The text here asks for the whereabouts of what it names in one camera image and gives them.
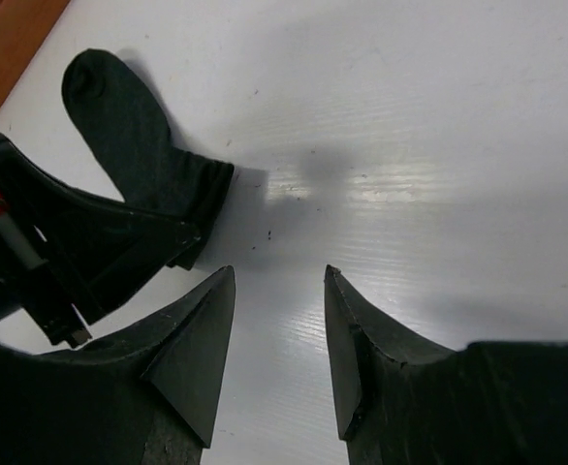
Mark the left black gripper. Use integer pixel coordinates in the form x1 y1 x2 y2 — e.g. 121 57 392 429
0 133 200 349

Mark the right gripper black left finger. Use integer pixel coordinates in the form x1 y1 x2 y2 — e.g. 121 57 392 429
0 266 236 464

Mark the orange compartment tray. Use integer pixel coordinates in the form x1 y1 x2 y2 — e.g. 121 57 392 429
0 0 69 108

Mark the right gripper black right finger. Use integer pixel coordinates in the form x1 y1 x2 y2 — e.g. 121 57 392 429
324 266 568 464

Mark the black sock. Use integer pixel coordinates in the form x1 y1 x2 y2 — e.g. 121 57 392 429
61 48 235 270

